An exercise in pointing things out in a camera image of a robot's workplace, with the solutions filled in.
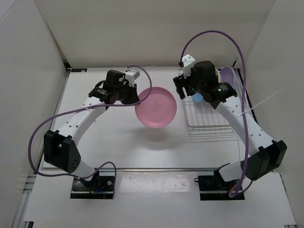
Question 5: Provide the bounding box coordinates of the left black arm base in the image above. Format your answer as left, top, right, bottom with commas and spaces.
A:
70, 169, 117, 200

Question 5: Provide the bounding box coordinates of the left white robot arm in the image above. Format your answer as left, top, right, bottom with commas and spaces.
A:
44, 70, 140, 190

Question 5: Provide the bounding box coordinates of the purple plastic plate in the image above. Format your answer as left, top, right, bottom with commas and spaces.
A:
219, 66, 237, 89

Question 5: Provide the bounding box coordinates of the black label sticker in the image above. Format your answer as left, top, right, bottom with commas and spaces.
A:
71, 68, 87, 73

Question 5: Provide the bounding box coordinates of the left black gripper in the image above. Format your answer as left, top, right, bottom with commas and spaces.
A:
114, 81, 140, 106

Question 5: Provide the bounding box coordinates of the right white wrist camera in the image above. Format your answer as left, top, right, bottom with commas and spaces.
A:
179, 55, 196, 78

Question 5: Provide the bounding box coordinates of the pink plastic plate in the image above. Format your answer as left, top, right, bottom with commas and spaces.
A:
135, 87, 177, 128

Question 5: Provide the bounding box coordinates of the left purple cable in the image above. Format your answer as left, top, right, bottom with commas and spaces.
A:
28, 66, 152, 177

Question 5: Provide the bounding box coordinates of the metal wire dish rack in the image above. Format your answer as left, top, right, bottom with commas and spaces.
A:
182, 96, 236, 136

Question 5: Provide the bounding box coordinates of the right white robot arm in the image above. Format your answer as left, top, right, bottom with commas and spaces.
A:
173, 59, 287, 190

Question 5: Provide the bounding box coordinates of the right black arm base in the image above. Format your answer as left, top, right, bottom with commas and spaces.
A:
194, 175, 245, 201

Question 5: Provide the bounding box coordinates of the white zip tie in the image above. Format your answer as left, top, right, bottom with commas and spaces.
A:
237, 89, 283, 117

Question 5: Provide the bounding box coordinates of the blue plastic plate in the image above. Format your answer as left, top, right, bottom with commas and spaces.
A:
192, 93, 203, 103

